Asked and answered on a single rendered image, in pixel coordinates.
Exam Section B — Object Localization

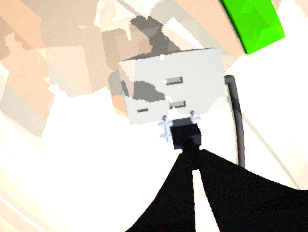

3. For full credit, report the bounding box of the bright green flat rectangular block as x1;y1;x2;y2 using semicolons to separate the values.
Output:
220;0;285;55

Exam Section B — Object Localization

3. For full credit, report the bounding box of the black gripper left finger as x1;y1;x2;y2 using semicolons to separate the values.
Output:
122;152;196;232

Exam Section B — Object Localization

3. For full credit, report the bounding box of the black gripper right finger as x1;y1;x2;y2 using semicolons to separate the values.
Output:
196;149;308;232

